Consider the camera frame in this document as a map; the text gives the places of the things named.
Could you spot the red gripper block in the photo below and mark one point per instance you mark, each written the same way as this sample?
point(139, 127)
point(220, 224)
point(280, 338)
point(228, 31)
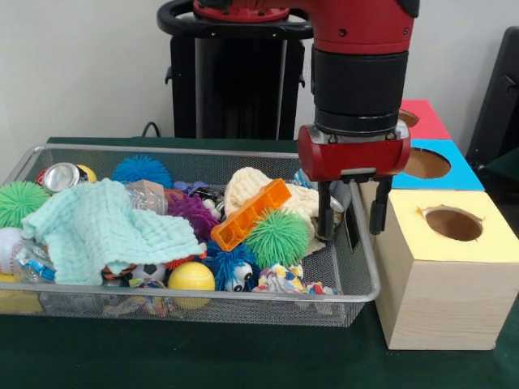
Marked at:
point(353, 160)

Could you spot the white cloth with coloured shapes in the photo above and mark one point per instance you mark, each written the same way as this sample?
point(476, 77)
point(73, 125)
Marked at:
point(280, 279)

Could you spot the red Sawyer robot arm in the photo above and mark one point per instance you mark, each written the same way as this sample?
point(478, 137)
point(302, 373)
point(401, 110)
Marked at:
point(357, 81)

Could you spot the shallow mesh bin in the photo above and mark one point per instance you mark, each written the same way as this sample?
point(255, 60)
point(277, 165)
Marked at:
point(357, 259)

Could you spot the wooden box with three holes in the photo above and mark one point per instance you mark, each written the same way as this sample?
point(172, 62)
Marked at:
point(446, 304)

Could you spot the green spiky rubber ball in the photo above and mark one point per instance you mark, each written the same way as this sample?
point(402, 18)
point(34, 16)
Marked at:
point(275, 239)
point(20, 202)

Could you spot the orange plastic block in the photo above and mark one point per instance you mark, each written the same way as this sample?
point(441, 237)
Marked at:
point(251, 210)

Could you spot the cream knitted cloth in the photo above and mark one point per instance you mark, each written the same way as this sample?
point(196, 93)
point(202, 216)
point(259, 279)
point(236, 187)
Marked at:
point(243, 186)

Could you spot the blue furry toy with eyes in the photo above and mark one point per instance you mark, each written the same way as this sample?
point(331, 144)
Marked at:
point(227, 263)

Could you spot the purple spiky rubber ball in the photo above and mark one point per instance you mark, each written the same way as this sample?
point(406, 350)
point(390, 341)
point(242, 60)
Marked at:
point(192, 212)

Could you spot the dark green table cloth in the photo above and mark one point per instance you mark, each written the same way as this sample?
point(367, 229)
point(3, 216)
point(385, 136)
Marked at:
point(507, 164)
point(202, 356)

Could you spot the smooth yellow ball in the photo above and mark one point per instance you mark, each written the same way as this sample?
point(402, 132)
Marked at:
point(190, 277)

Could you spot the blue spiky rubber ball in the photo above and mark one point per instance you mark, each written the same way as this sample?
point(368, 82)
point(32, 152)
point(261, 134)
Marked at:
point(140, 172)

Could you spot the mint green cloth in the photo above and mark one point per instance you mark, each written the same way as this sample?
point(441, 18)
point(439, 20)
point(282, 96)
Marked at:
point(101, 227)

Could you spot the crushed silver drink can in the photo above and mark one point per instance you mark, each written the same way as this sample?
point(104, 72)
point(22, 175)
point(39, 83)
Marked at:
point(63, 176)

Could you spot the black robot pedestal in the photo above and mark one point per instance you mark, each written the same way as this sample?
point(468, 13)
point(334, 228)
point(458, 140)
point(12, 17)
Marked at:
point(243, 81)

